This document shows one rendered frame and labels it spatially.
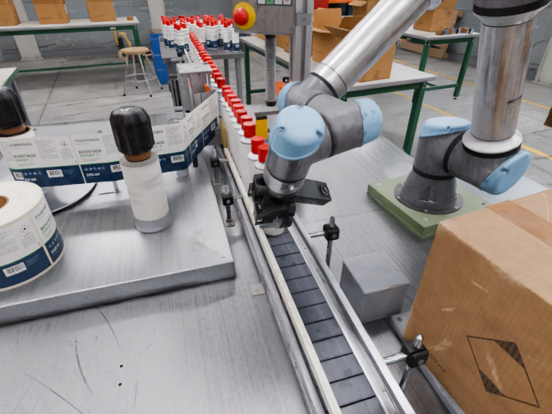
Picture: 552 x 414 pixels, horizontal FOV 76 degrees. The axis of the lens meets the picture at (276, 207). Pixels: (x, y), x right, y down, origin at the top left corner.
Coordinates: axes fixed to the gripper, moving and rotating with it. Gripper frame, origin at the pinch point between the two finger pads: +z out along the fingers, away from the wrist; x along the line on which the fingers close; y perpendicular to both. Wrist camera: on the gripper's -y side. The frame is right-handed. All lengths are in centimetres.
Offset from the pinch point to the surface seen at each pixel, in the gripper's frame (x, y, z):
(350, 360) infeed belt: 31.8, -2.5, -12.0
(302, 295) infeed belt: 18.3, 0.2, -4.2
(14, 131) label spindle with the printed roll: -40, 59, 7
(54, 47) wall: -616, 217, 443
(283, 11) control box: -43.6, -9.4, -21.3
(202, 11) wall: -667, -72, 414
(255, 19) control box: -46.3, -3.4, -17.7
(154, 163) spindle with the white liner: -17.5, 25.3, -4.3
